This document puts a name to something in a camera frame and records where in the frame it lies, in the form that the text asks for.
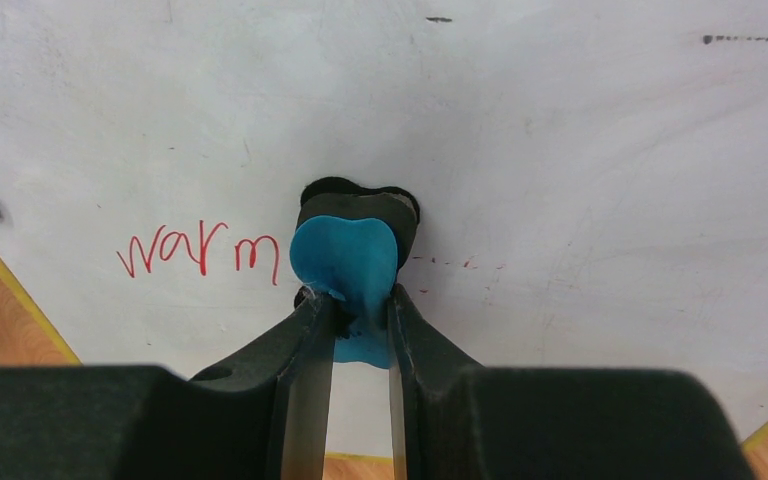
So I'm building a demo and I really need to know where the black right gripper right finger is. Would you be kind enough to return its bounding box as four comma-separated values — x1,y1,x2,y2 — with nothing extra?
387,286,754,479

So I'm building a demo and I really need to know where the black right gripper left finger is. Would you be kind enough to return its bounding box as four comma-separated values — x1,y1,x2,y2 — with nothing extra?
0,296,336,479

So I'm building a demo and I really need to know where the blue black whiteboard eraser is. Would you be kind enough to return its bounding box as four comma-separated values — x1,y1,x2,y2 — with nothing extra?
289,177,421,369

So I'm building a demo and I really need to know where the yellow-framed whiteboard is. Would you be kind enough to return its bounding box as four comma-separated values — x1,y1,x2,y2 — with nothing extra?
0,1,768,435

